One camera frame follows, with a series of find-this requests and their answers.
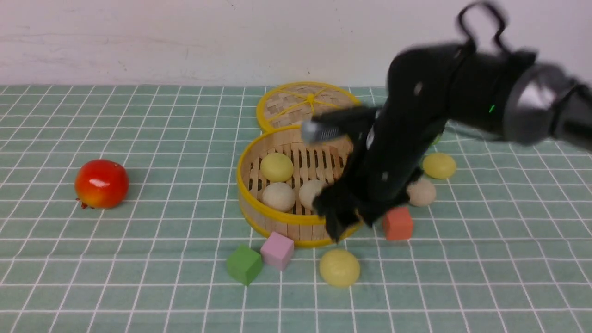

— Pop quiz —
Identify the yellow bun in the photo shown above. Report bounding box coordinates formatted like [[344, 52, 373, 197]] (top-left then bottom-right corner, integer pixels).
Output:
[[319, 248, 361, 288], [260, 153, 294, 183], [421, 152, 457, 179]]

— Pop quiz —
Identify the yellow bun front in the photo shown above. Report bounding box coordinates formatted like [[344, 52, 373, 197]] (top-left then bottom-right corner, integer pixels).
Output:
[[319, 248, 361, 288]]

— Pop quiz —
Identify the red pomegranate toy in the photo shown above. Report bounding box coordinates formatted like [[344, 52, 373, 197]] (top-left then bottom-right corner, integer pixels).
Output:
[[74, 160, 130, 209]]

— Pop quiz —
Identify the pink foam cube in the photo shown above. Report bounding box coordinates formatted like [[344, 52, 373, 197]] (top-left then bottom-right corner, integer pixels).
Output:
[[260, 232, 295, 271]]

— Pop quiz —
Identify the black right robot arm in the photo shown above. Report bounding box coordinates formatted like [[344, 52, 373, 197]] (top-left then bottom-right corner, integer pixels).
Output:
[[302, 44, 591, 242]]

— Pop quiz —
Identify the orange foam cube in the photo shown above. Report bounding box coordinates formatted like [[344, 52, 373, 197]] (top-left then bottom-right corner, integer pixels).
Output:
[[382, 207, 414, 241]]

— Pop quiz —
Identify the bamboo steamer lid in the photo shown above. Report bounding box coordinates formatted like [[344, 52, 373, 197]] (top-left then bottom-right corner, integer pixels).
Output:
[[256, 81, 361, 133]]

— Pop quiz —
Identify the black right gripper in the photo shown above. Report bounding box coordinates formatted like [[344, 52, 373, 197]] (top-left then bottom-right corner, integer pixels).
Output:
[[313, 109, 446, 244]]

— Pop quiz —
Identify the green foam cube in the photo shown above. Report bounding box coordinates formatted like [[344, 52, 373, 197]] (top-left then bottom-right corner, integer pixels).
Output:
[[226, 245, 264, 286]]

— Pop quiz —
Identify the white bun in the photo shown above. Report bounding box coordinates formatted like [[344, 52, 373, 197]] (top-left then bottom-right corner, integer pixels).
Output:
[[298, 179, 327, 211], [407, 177, 437, 207], [261, 183, 296, 211]]

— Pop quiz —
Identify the bamboo steamer tray yellow rim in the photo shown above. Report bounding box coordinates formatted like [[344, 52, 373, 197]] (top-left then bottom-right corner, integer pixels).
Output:
[[235, 126, 352, 248]]

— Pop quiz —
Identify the green checkered tablecloth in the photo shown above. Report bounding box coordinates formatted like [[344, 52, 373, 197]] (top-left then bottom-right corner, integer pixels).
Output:
[[0, 85, 591, 333]]

